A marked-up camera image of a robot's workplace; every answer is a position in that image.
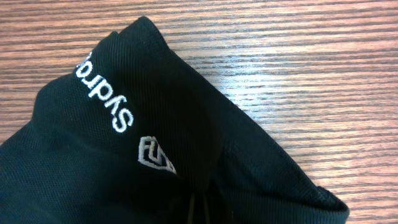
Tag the black polo shirt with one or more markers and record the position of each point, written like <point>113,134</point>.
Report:
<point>135,135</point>

